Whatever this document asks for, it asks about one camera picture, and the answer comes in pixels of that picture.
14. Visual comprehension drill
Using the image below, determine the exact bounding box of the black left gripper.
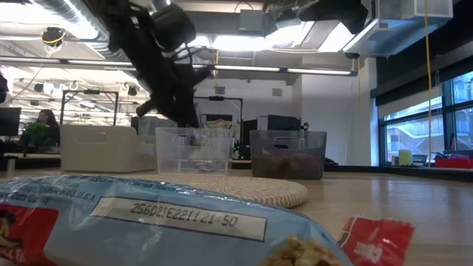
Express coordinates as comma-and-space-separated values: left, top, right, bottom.
135, 55, 214, 129

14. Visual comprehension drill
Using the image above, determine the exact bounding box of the large light blue granola bar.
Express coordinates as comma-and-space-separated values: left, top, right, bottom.
0, 173, 352, 266

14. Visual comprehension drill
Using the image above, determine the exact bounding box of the clear plastic bin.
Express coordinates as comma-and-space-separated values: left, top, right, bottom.
154, 127, 237, 175

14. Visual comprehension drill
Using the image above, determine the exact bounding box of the white plastic bin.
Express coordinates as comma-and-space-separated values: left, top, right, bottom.
59, 124, 157, 174

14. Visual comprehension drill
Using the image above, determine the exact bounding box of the linear ceiling light tube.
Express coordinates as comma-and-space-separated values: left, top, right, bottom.
66, 58, 136, 67
287, 67, 353, 77
214, 64, 281, 72

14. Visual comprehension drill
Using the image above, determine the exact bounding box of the black desktop monitor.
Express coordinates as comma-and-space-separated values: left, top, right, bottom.
258, 114, 302, 132

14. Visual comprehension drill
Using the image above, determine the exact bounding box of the person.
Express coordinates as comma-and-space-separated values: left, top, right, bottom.
20, 108, 61, 153

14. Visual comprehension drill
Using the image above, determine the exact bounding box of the grey translucent plastic bin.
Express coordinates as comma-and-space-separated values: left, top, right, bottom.
249, 129, 328, 181

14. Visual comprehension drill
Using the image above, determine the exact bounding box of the grey ceiling ventilation unit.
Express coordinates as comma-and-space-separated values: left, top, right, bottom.
239, 9, 265, 33

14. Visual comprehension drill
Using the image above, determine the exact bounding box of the green potted plant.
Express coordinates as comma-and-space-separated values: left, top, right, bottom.
22, 121, 51, 147

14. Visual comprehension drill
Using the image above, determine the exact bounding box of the black computer monitor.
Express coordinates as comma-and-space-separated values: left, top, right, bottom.
0, 106, 22, 137

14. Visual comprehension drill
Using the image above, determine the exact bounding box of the pale green cup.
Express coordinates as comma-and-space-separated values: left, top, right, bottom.
398, 149, 413, 166

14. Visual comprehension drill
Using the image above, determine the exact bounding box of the red chewy wrapper end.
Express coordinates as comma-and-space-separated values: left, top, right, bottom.
338, 216, 415, 266

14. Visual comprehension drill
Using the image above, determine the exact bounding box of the dark framed window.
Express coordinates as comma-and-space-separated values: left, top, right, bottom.
378, 70, 473, 166

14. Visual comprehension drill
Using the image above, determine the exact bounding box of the red box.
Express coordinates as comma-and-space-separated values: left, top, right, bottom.
435, 157, 473, 170

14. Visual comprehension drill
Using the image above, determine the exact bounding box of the black metal frame stand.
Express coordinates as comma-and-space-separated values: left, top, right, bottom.
61, 90, 119, 126
194, 95, 244, 130

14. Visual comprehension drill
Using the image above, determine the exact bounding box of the round woven rope mat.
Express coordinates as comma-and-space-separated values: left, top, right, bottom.
121, 173, 308, 209

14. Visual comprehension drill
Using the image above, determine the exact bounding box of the black device with yellow cable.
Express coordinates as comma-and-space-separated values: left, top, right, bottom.
40, 26, 67, 49

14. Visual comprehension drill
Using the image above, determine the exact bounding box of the yellow hanging cable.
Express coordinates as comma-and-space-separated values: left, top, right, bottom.
423, 0, 433, 158

